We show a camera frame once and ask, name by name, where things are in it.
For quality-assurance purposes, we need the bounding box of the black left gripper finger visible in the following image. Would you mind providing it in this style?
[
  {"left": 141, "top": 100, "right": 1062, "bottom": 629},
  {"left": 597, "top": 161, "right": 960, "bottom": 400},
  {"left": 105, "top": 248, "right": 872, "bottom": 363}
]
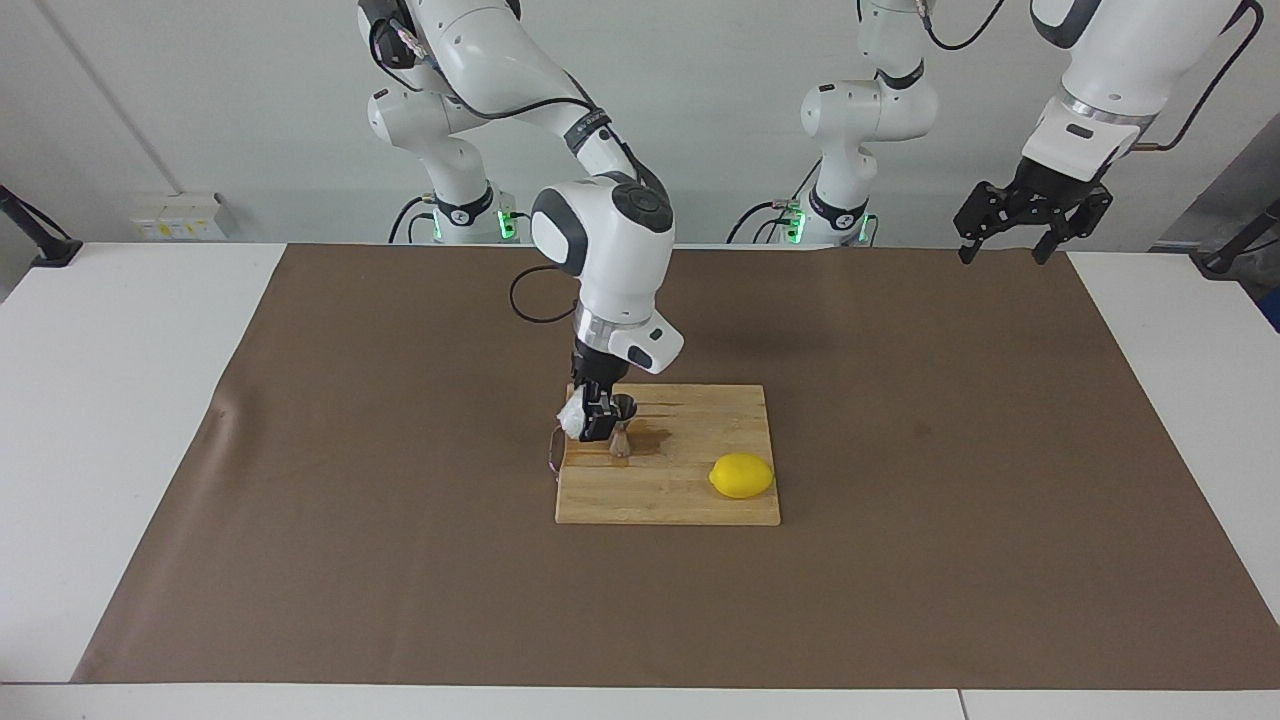
[
  {"left": 1032, "top": 190, "right": 1114, "bottom": 266},
  {"left": 953, "top": 182, "right": 1029, "bottom": 266}
]

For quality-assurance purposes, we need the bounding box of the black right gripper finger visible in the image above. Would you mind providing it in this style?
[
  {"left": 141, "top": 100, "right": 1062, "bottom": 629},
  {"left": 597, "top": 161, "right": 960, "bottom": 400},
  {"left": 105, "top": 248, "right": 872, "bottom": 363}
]
[{"left": 580, "top": 390, "right": 622, "bottom": 444}]

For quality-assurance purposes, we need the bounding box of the steel double jigger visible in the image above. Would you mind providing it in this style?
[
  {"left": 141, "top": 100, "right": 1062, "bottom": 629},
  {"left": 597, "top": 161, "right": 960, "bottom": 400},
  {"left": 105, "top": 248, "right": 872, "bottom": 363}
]
[{"left": 608, "top": 395, "right": 639, "bottom": 459}]

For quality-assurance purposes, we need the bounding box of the wooden cutting board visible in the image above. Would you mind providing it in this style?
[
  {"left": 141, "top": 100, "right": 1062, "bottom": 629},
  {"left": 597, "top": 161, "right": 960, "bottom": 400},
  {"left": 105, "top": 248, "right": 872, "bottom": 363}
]
[{"left": 548, "top": 383, "right": 783, "bottom": 527}]

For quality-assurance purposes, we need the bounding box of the black clamp stand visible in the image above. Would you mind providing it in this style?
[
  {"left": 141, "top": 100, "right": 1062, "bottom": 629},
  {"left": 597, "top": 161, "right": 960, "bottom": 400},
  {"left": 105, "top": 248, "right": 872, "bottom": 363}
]
[
  {"left": 0, "top": 185, "right": 83, "bottom": 268},
  {"left": 1200, "top": 198, "right": 1280, "bottom": 278}
]

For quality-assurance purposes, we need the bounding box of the yellow lemon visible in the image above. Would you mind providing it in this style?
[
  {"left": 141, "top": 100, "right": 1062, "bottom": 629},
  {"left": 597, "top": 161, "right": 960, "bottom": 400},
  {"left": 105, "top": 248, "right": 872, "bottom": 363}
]
[{"left": 709, "top": 452, "right": 776, "bottom": 500}]

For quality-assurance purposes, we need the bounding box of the brown paper table mat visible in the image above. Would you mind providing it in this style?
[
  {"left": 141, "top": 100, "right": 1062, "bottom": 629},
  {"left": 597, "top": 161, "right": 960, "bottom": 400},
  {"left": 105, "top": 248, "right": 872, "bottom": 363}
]
[{"left": 72, "top": 243, "right": 1280, "bottom": 691}]

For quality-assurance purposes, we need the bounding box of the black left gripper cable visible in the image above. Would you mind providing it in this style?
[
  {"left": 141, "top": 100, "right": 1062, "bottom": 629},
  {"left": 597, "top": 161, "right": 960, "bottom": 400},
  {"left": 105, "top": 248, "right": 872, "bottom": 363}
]
[{"left": 1138, "top": 0, "right": 1263, "bottom": 153}]

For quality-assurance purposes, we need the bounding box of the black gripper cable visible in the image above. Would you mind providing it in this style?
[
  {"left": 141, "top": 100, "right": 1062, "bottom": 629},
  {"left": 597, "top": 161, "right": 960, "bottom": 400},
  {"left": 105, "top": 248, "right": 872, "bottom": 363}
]
[
  {"left": 368, "top": 15, "right": 603, "bottom": 326},
  {"left": 1138, "top": 0, "right": 1263, "bottom": 153}
]

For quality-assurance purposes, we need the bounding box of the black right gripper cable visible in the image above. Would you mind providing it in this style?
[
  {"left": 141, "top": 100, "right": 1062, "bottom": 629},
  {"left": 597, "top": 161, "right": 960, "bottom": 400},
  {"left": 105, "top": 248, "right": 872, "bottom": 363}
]
[{"left": 368, "top": 15, "right": 603, "bottom": 326}]

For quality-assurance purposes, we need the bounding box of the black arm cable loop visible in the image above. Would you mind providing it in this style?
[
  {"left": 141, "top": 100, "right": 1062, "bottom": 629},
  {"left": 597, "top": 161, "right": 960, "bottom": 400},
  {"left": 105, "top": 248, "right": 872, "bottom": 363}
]
[{"left": 925, "top": 0, "right": 1006, "bottom": 53}]

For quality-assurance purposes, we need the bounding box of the black base cable bundle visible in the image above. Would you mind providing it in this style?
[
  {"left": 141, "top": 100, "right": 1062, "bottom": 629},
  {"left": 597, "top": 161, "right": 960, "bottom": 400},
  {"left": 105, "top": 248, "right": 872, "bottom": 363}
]
[
  {"left": 727, "top": 160, "right": 806, "bottom": 246},
  {"left": 388, "top": 195, "right": 437, "bottom": 245}
]

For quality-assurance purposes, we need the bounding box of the white wall outlet strip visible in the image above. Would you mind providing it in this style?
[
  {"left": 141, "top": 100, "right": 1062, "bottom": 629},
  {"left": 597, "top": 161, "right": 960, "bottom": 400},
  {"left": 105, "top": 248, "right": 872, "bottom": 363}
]
[{"left": 133, "top": 193, "right": 229, "bottom": 242}]

